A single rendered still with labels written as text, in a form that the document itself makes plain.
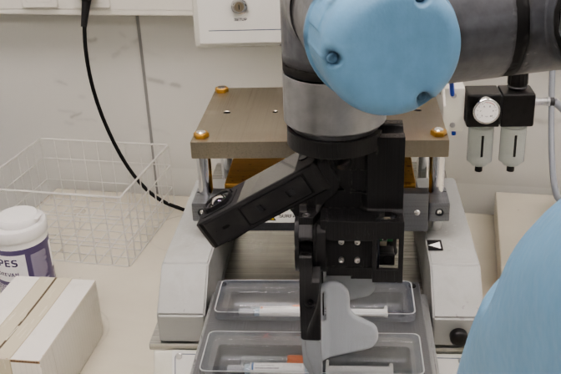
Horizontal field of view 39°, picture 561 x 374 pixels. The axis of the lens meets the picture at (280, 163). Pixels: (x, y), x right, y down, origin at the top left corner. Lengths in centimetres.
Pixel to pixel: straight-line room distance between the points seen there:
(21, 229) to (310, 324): 67
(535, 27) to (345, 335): 29
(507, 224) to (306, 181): 79
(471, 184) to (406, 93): 105
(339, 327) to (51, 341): 49
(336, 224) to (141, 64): 97
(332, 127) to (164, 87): 98
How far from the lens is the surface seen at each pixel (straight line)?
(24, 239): 120
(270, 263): 95
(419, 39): 41
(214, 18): 101
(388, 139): 57
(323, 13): 42
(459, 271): 81
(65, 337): 106
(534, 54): 46
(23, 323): 108
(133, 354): 113
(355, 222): 58
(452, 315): 80
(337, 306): 62
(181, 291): 82
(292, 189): 58
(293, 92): 55
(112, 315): 122
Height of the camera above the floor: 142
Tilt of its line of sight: 24 degrees down
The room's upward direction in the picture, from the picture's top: 3 degrees counter-clockwise
